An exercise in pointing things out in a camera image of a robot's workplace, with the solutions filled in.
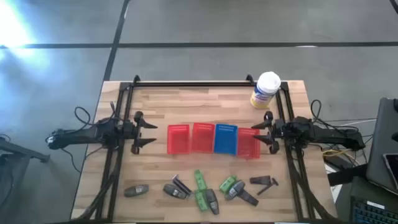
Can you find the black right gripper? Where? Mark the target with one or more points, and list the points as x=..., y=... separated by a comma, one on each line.
x=275, y=147

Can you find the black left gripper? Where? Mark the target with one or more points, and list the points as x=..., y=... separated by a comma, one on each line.
x=138, y=115

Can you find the black toiletry tube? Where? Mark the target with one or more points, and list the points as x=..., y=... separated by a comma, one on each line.
x=260, y=180
x=249, y=198

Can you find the dark blue razor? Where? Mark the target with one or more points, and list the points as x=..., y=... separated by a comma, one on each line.
x=266, y=187
x=183, y=185

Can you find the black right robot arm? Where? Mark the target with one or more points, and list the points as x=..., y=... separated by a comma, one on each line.
x=329, y=137

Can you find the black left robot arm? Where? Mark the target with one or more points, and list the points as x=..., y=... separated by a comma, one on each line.
x=81, y=135

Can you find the red plastic basket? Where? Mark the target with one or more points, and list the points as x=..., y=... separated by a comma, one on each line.
x=248, y=143
x=178, y=140
x=202, y=138

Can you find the blue plastic basket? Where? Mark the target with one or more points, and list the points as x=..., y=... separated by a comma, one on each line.
x=225, y=140

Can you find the white Lysol wipes canister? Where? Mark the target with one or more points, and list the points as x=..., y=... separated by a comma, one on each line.
x=265, y=90

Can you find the black power adapter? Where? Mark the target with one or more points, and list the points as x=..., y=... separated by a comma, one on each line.
x=337, y=161

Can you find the grey laptop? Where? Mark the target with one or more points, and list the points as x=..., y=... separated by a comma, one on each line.
x=382, y=130

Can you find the grey metal stand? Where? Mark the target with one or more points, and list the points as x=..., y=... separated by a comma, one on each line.
x=25, y=151

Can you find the black smartphone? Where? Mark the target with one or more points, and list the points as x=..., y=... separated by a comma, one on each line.
x=392, y=170

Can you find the black computer keyboard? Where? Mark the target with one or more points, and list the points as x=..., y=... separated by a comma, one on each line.
x=373, y=214

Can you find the black aluminium rig frame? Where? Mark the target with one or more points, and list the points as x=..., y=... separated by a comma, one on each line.
x=199, y=84

